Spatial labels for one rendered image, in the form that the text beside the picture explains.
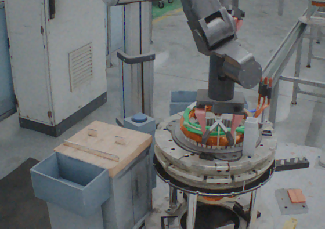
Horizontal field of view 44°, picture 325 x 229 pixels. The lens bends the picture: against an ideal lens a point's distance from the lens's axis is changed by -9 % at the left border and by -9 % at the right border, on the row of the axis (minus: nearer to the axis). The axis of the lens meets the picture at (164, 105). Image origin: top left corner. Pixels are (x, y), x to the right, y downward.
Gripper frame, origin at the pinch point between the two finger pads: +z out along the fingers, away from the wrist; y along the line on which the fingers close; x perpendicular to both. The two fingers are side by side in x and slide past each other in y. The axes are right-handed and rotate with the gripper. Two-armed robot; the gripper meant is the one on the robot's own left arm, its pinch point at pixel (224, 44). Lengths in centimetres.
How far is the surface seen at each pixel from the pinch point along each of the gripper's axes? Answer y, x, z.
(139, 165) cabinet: 1.4, 22.1, 32.8
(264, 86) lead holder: 10.2, -7.7, 9.2
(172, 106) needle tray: 23.3, 25.5, 17.7
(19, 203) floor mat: 78, 158, 93
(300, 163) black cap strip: 60, -11, 36
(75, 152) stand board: -13.2, 32.6, 29.6
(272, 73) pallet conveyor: 153, 30, 0
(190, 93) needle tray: 34.5, 25.2, 13.4
